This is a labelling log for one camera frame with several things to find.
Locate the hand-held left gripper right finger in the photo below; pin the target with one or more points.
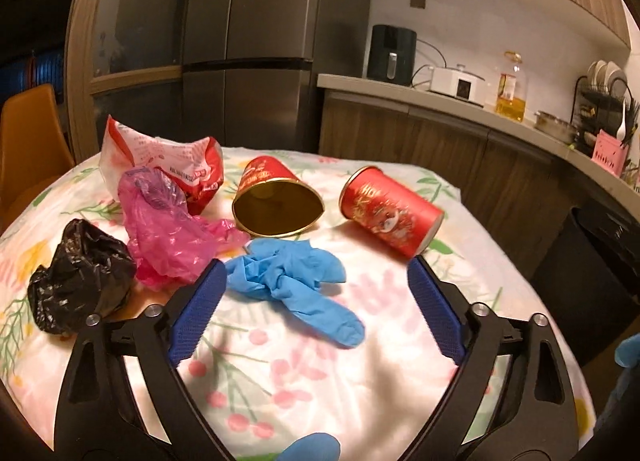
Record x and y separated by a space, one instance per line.
435 313

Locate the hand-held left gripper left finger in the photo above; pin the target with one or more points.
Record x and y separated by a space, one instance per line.
197 313

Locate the pink plastic bag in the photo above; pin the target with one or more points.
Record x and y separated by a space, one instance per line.
160 236

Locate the blue rubber glove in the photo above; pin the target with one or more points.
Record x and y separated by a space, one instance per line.
290 281

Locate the red cylindrical can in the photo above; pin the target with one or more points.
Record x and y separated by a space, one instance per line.
390 213

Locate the black plastic bag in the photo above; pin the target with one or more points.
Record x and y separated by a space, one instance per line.
80 276

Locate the gold lined red cup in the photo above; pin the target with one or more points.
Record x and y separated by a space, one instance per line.
265 178

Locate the black trash bin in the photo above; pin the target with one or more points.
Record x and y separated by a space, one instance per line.
595 281

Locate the large red white plastic bag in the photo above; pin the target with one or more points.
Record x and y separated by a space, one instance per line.
155 151

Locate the person's right forearm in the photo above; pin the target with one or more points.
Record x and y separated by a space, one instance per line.
617 406

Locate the person's left hand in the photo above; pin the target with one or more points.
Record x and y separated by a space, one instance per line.
312 448

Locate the person's right hand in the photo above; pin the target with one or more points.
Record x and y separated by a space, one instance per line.
629 353

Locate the floral plastic tablecloth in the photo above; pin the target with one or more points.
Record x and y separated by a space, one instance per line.
325 391

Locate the kitchen counter with wooden cabinets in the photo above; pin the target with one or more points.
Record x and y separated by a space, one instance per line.
425 141

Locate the steel bowl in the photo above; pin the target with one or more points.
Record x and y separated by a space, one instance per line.
555 128

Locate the cooking oil bottle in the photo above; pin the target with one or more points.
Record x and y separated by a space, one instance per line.
511 101

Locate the white electric cooker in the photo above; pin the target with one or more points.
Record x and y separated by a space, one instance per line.
457 86

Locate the pink utensil holder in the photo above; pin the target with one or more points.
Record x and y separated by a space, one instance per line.
607 156

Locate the orange chair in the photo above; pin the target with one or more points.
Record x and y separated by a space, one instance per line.
30 141

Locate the black dish rack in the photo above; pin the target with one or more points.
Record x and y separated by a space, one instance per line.
582 111

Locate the white spoon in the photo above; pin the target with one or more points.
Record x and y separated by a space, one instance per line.
622 128

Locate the black air fryer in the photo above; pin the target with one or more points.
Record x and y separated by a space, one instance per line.
392 53

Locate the wooden glass panel door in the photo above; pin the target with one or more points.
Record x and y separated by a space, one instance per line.
80 66

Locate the dark grey refrigerator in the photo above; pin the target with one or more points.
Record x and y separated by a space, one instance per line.
270 41

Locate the white plates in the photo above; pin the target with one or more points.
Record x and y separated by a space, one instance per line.
607 73

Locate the dark wall socket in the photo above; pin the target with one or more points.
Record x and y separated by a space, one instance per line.
418 1

